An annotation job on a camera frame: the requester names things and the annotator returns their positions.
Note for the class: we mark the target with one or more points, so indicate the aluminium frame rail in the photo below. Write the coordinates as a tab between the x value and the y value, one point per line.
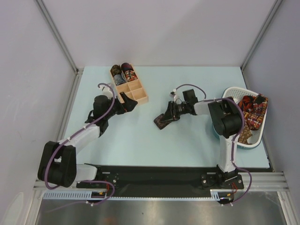
56	34

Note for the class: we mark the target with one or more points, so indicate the dark paisley tie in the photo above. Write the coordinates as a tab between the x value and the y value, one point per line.
161	124

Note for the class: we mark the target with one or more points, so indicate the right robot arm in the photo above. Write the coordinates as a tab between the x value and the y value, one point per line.
228	123

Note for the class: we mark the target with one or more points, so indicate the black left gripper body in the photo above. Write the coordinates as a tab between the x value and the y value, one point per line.
118	108

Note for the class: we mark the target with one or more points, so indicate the red black rolled tie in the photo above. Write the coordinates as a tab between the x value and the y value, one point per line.
130	75

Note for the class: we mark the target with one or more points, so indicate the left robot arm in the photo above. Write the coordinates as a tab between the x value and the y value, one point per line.
58	165

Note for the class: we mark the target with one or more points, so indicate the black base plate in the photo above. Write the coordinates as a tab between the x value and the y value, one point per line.
146	180

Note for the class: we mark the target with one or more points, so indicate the white cable duct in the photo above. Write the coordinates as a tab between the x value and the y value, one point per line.
97	195

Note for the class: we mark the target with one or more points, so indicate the navy red rolled tie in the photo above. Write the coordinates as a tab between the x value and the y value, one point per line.
126	67

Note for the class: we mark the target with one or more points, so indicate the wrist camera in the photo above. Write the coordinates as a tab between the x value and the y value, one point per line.
106	90
174	95

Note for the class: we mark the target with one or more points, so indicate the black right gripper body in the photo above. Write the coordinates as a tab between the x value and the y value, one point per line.
174	110

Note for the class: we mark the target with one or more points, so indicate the wooden compartment box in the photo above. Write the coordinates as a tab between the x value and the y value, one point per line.
134	90

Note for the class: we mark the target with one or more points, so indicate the brown patterned tie in basket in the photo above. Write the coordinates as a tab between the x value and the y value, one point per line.
244	136

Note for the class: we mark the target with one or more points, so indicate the brown rolled tie in box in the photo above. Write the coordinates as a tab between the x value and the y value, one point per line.
116	70

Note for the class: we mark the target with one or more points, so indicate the white teal plastic basket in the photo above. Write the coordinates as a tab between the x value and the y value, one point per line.
237	94

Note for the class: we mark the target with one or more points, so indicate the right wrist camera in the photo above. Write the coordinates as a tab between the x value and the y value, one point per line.
174	95

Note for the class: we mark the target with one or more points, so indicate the grey blue rolled tie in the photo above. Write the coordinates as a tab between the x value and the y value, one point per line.
119	79

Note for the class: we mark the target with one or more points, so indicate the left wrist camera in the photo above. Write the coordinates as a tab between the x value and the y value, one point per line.
106	90

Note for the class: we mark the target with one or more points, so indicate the orange black tie in basket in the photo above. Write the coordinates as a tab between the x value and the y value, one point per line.
247	103

